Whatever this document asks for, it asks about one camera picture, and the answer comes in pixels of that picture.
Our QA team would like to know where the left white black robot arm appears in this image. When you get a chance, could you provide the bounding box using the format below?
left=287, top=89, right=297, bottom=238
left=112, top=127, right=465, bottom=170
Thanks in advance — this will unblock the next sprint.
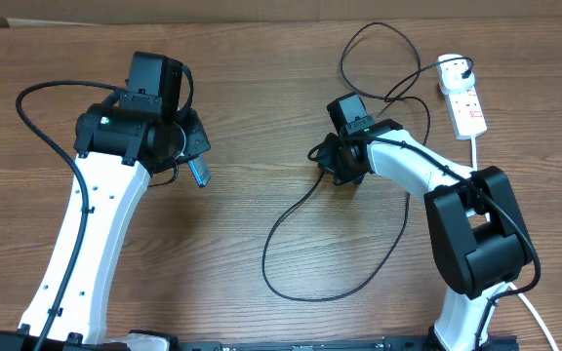
left=0, top=52, right=211, bottom=351

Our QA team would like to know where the blue Galaxy smartphone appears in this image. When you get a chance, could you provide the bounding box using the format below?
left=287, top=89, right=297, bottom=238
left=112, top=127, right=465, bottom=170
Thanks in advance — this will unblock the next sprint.
left=188, top=156, right=212, bottom=188

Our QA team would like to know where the white charger plug adapter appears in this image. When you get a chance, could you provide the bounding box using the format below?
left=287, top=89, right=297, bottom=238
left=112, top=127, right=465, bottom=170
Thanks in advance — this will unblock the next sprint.
left=436, top=54, right=475, bottom=96

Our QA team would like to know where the white power strip cord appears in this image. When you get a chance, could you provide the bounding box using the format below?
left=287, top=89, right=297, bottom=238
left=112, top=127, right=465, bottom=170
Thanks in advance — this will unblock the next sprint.
left=469, top=136, right=560, bottom=351

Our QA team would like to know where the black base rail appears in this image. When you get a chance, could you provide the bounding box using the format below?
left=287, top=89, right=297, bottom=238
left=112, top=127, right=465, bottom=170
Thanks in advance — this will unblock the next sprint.
left=163, top=334, right=519, bottom=351

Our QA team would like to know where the black USB charging cable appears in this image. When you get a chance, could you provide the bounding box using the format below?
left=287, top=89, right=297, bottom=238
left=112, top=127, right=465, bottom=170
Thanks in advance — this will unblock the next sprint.
left=261, top=21, right=475, bottom=302

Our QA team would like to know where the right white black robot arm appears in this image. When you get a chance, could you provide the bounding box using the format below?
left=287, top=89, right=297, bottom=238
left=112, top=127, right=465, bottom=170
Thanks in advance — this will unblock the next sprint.
left=310, top=94, right=541, bottom=350

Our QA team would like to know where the white power strip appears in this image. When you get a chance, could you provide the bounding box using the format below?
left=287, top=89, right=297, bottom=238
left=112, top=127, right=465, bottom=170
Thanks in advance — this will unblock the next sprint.
left=445, top=88, right=487, bottom=140

